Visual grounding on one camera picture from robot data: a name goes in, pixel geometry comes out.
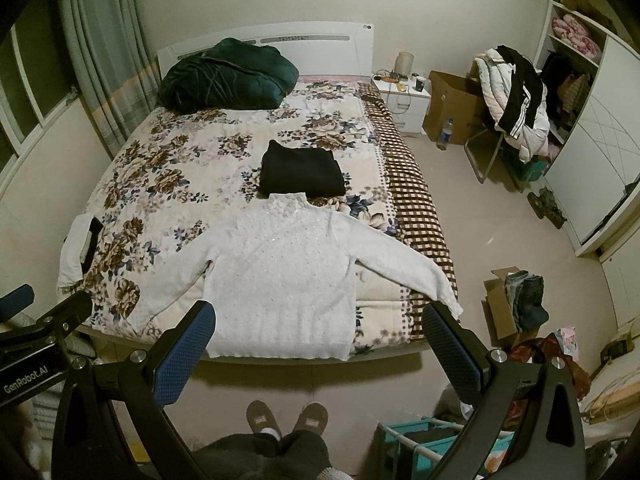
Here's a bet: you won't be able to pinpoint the grey green curtain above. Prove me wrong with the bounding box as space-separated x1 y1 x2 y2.
60 0 160 156

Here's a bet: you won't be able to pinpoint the large cardboard box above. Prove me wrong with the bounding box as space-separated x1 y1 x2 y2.
423 70 485 145

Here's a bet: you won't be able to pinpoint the grey slipper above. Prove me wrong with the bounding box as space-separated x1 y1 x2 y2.
245 400 282 441
293 401 329 436

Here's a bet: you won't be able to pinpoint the window frame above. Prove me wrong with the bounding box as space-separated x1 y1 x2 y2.
1 0 78 185

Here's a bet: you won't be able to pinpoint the left grey slipper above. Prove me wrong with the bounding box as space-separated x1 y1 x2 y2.
245 400 282 441

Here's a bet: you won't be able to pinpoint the brown checkered bed sheet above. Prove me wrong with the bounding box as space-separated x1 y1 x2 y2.
345 82 458 353

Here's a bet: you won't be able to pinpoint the white knitted sweater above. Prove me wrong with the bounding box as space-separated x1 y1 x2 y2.
127 194 463 361

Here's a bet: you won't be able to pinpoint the white bedside table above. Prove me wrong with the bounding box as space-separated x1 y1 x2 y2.
371 75 431 136

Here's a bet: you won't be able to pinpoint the dark green folded quilt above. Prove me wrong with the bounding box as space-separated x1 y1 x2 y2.
158 38 299 114

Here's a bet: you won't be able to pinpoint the white black folded garment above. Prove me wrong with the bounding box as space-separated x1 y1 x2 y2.
56 212 103 288

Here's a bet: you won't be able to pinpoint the chair with piled jackets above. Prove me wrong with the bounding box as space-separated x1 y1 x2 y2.
464 46 551 183

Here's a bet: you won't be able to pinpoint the small cardboard box with clothes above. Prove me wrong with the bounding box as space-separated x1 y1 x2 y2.
484 266 549 349

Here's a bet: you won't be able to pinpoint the dark green shoes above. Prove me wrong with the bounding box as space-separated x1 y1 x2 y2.
527 188 566 230

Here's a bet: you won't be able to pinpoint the white table lamp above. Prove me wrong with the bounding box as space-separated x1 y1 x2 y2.
394 51 414 79

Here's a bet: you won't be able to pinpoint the right grey slipper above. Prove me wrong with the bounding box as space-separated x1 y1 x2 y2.
293 401 329 436

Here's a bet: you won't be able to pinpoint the pink blanket on shelf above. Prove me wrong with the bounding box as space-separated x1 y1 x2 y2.
551 14 602 62

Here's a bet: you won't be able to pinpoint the white bed headboard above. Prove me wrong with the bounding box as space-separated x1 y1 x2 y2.
157 22 374 77

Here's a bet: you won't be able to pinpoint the white wardrobe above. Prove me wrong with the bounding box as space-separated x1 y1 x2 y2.
534 0 639 256

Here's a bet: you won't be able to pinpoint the plastic water bottle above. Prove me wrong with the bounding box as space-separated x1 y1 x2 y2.
436 118 454 151

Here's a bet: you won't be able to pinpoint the floral bed blanket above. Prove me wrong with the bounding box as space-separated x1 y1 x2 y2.
81 76 406 342

